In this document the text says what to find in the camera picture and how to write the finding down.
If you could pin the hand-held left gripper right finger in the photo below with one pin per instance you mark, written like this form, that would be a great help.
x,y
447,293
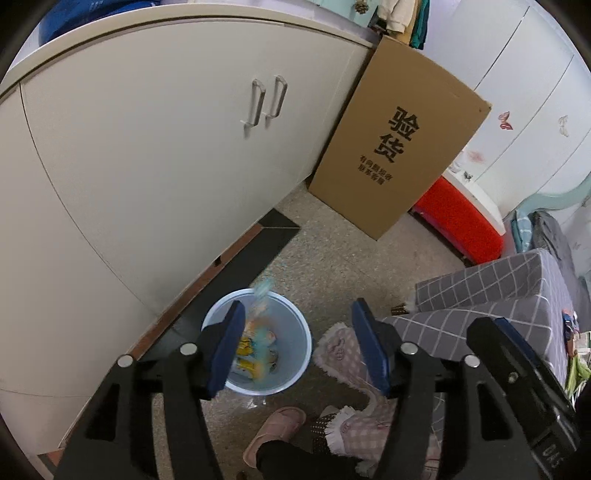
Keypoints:
x,y
369,346

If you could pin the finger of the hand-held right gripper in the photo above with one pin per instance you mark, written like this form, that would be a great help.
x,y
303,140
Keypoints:
x,y
512,360

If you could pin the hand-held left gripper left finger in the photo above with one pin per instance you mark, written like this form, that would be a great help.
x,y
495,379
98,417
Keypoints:
x,y
226,350

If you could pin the yellow white carton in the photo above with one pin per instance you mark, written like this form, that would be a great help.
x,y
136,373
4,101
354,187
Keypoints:
x,y
247,350

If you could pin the snack wrappers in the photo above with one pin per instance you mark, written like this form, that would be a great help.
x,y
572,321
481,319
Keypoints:
x,y
267,363

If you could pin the light blue plastic bin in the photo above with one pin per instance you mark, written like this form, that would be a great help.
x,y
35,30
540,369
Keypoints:
x,y
291,332

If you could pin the pink checked chair cover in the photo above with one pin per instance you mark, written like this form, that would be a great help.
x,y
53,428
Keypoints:
x,y
341,350

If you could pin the green wrapper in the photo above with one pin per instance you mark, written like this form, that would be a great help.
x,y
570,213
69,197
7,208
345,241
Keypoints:
x,y
575,371

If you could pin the small colourful wrapper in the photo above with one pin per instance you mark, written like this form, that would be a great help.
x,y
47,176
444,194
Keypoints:
x,y
569,319

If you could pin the grey checked tablecloth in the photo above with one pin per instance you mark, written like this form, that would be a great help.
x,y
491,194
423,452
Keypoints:
x,y
485,286

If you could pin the pink slipper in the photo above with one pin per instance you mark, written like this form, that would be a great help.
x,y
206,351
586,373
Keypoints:
x,y
277,429

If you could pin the light blue checked pillow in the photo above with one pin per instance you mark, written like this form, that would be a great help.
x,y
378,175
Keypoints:
x,y
521,230

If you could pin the grey duvet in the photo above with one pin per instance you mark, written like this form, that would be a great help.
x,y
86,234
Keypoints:
x,y
549,235

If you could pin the red storage box white lid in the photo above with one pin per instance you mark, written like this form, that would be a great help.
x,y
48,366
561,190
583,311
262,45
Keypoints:
x,y
461,221

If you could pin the large cardboard box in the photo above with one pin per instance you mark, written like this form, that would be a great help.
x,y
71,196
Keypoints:
x,y
392,194

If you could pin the white plastic bag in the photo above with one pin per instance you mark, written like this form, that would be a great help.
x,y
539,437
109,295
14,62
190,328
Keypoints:
x,y
457,165

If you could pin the white low cabinet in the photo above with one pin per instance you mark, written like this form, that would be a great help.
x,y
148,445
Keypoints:
x,y
138,161

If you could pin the pale pink butterfly sticker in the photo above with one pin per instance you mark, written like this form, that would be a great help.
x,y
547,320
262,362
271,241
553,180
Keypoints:
x,y
475,154

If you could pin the white butterfly sticker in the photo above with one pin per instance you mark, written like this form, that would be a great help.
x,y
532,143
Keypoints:
x,y
563,124

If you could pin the white wardrobe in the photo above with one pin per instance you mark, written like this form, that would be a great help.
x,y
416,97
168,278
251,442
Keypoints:
x,y
521,69

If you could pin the green hanging garment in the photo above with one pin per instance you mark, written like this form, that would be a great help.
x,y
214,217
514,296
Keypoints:
x,y
419,27

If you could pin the cream hanging jacket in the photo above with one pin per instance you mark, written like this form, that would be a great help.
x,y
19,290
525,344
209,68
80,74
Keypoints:
x,y
397,16

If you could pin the hanging pine cone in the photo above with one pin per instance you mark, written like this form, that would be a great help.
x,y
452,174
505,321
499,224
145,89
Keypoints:
x,y
360,7

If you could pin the blue bag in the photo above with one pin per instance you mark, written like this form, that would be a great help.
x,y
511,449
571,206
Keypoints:
x,y
83,14

